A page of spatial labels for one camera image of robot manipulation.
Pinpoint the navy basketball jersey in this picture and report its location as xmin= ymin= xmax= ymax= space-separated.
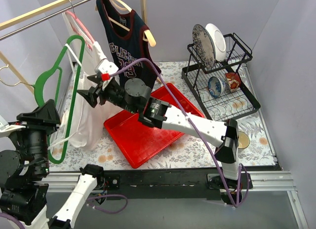
xmin=95 ymin=0 xmax=162 ymax=90

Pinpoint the wooden jersey hanger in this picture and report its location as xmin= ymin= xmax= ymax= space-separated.
xmin=96 ymin=0 xmax=157 ymax=47

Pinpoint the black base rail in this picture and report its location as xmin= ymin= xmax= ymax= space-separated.
xmin=101 ymin=167 xmax=254 ymax=200

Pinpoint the blue patterned bowl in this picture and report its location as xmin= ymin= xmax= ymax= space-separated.
xmin=208 ymin=76 xmax=225 ymax=98

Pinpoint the red plastic tray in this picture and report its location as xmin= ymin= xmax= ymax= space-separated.
xmin=103 ymin=82 xmax=205 ymax=169

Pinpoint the cream ceramic cup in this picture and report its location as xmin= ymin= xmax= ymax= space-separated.
xmin=238 ymin=131 xmax=250 ymax=149

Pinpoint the white tank top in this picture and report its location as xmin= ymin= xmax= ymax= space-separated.
xmin=48 ymin=42 xmax=112 ymax=151
xmin=61 ymin=11 xmax=119 ymax=91

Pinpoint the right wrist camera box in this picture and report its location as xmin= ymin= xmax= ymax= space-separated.
xmin=94 ymin=59 xmax=119 ymax=75

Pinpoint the green plastic hanger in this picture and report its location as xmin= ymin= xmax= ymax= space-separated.
xmin=33 ymin=35 xmax=85 ymax=164

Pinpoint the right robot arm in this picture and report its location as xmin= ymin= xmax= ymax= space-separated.
xmin=77 ymin=75 xmax=241 ymax=188

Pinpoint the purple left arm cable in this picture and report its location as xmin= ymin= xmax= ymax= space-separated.
xmin=0 ymin=194 xmax=128 ymax=229

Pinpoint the red patterned bowl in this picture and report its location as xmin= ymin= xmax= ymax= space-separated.
xmin=225 ymin=72 xmax=241 ymax=92

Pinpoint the white plate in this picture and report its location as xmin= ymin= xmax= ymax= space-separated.
xmin=205 ymin=23 xmax=226 ymax=62

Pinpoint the pink plastic hanger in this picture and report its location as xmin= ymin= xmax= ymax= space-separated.
xmin=62 ymin=10 xmax=95 ymax=45

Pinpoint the blue floral plate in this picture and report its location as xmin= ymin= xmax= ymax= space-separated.
xmin=192 ymin=24 xmax=215 ymax=70

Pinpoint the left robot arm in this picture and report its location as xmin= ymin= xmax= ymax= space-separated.
xmin=0 ymin=99 xmax=105 ymax=229

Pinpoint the floral table mat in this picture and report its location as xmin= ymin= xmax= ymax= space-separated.
xmin=50 ymin=61 xmax=277 ymax=172

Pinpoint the black wire dish rack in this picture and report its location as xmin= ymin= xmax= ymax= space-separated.
xmin=182 ymin=33 xmax=261 ymax=121

